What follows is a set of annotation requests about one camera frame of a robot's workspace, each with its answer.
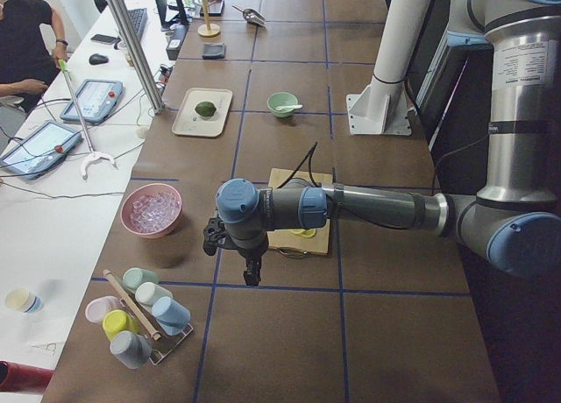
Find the lower lemon slice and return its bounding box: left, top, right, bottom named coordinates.
left=290, top=229, right=316, bottom=239

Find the green cup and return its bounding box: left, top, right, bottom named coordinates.
left=122, top=267, right=160, bottom=293

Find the blue cup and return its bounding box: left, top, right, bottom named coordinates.
left=152, top=296, right=191, bottom=336

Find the green avocado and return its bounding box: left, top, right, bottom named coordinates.
left=195, top=101, right=217, bottom=118

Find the black keyboard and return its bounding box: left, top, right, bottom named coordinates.
left=127, top=8, right=148, bottom=40

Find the yellow cup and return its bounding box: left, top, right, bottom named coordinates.
left=102, top=309, right=139, bottom=341

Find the pink bowl with ice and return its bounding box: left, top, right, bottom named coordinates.
left=120, top=183, right=182, bottom=239

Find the bamboo cutting board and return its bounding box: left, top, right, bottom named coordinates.
left=267, top=168, right=333, bottom=255

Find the black box with label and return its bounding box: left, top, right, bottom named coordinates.
left=165, top=25, right=188, bottom=60

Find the far teach pendant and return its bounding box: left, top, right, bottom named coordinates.
left=69, top=79, right=124, bottom=125

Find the reacher grabber tool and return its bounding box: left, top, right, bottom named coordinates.
left=57, top=59, right=117, bottom=180

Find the black monitor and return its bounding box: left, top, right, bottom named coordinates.
left=154, top=0, right=189, bottom=32

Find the grey folded cloth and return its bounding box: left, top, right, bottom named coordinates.
left=202, top=43, right=226, bottom=60

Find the white cup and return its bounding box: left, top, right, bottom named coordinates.
left=135, top=281, right=173, bottom=312

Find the light green bowl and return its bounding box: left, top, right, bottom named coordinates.
left=266, top=92, right=299, bottom=118

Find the person in black shirt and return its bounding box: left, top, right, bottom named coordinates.
left=1, top=0, right=68, bottom=112

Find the grey cup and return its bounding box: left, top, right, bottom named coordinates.
left=110, top=330, right=153, bottom=369

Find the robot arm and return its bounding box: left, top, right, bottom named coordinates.
left=203, top=0, right=560, bottom=286

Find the near teach pendant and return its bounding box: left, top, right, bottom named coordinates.
left=1, top=121, right=82, bottom=180

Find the cup rack with wooden bar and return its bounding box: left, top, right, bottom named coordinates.
left=103, top=270, right=194, bottom=368

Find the pink cup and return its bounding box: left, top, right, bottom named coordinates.
left=84, top=295, right=120, bottom=324

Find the metal scoop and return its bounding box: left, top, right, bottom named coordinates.
left=232, top=4, right=266, bottom=27

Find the black computer mouse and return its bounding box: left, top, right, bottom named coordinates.
left=89, top=53, right=109, bottom=66

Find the aluminium frame post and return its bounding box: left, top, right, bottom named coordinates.
left=106, top=0, right=165, bottom=115

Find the smartphone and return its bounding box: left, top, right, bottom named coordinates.
left=90, top=34, right=118, bottom=45

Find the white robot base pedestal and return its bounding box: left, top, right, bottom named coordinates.
left=346, top=0, right=431, bottom=136

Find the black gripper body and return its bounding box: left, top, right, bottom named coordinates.
left=202, top=216, right=268, bottom=267

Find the white rabbit tray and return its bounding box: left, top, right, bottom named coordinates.
left=172, top=88, right=233, bottom=138

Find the power strip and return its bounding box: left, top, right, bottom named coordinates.
left=155, top=64, right=173, bottom=90

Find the white spoon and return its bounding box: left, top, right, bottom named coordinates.
left=274, top=104, right=303, bottom=112

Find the teach pendant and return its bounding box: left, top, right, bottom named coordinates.
left=1, top=121, right=82, bottom=180
left=69, top=79, right=124, bottom=125

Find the red object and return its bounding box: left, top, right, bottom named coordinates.
left=1, top=361, right=54, bottom=394

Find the paper cup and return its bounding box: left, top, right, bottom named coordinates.
left=4, top=287, right=42, bottom=314

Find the wooden mug tree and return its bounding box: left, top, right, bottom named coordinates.
left=197, top=0, right=221, bottom=38

